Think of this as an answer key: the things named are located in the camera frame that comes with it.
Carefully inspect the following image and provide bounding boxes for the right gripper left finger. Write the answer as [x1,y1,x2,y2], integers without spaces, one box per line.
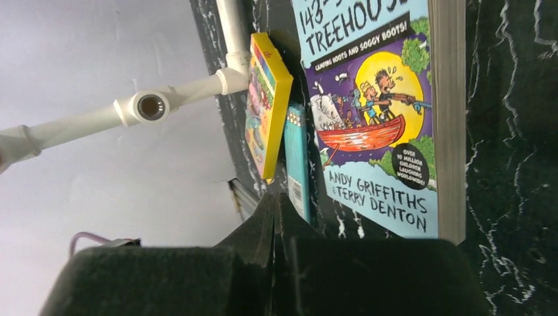
[41,194,274,315]

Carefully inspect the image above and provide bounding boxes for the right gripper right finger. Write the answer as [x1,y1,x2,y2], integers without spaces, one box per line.
[275,194,490,315]

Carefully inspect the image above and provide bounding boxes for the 143-storey treehouse book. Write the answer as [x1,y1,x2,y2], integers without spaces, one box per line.
[292,0,466,244]

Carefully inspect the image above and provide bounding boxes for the teal pencil pack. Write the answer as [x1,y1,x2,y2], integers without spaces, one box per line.
[283,103,311,223]

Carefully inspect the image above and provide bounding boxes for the yellow crayon box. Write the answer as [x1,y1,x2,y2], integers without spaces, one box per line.
[245,33,293,183]

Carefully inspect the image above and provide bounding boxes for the aluminium rail frame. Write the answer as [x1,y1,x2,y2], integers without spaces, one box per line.
[227,178,259,222]

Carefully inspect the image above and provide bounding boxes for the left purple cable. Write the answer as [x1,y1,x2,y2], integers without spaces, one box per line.
[68,231,143,258]

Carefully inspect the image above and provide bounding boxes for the white pvc pipe frame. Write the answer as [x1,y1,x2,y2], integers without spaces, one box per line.
[1,1,250,172]

